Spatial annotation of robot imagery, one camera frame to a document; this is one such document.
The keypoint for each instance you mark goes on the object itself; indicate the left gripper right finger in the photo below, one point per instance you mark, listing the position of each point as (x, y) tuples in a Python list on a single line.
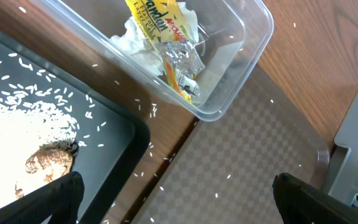
[(300, 203)]

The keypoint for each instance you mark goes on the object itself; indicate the brown serving tray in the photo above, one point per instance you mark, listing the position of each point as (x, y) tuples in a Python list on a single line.
[(225, 170)]

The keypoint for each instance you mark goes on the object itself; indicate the black tray bin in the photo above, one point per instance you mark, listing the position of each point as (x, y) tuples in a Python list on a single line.
[(110, 140)]

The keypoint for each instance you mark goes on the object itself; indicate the brown food clump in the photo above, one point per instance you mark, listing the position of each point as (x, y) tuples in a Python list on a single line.
[(42, 168)]

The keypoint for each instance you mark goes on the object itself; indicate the yellow snack wrapper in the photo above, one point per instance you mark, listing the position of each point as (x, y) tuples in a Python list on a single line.
[(169, 33)]

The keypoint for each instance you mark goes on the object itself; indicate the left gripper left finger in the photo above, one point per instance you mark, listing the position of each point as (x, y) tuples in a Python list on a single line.
[(57, 202)]

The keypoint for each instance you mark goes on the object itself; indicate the white tissue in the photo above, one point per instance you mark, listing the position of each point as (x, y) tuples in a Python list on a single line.
[(135, 44)]

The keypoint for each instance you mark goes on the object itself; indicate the clear plastic bin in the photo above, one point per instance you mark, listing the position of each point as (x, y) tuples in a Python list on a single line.
[(232, 37)]

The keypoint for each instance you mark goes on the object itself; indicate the white rice pile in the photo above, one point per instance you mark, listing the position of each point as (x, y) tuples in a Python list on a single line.
[(23, 131)]

